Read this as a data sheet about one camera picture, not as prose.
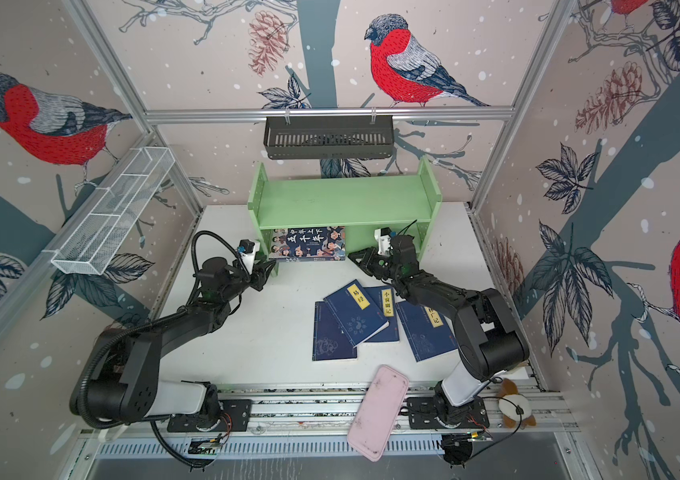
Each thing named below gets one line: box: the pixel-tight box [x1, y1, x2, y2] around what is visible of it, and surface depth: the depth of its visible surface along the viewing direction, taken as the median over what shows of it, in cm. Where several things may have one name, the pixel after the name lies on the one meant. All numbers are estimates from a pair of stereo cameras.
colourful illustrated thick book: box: [269, 226, 346, 262], surface depth 92 cm
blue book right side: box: [396, 300, 458, 362], surface depth 88 cm
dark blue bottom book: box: [312, 300, 357, 361], surface depth 87 cm
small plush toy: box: [497, 378, 537, 430], surface depth 74 cm
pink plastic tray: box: [347, 365, 410, 462], surface depth 73 cm
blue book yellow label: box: [323, 279, 390, 348], surface depth 92 cm
